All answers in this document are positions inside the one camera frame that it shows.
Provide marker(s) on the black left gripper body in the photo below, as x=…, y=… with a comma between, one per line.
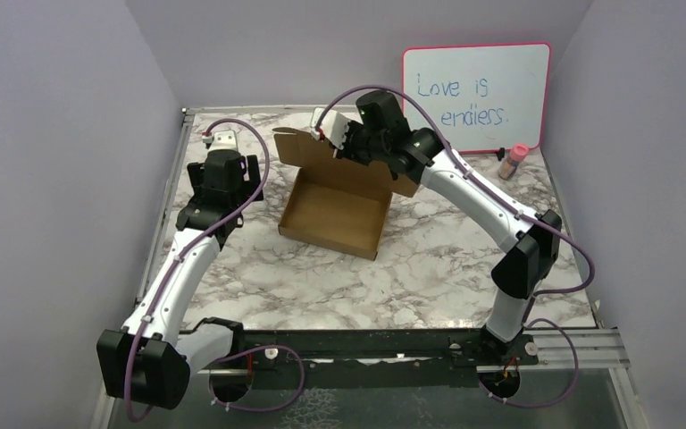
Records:
x=249, y=187

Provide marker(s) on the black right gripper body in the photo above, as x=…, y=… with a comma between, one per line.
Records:
x=362, y=148

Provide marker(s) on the brown cardboard box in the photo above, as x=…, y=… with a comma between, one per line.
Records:
x=335, y=203

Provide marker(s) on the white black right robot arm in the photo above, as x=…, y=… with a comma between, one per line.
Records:
x=529, y=240

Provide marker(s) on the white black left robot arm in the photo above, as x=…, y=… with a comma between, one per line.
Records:
x=149, y=360

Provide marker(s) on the pink framed whiteboard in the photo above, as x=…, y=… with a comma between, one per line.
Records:
x=481, y=97

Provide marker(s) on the pink lidded marker jar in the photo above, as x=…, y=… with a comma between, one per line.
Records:
x=514, y=158

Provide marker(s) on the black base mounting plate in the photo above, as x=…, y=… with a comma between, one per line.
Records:
x=368, y=359

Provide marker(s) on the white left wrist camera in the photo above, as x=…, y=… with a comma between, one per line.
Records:
x=220, y=140

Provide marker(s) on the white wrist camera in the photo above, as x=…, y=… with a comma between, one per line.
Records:
x=331, y=128
x=220, y=140

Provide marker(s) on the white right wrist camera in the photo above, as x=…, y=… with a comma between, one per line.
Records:
x=331, y=128

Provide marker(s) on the aluminium front frame rail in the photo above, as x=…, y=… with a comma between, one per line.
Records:
x=582, y=380

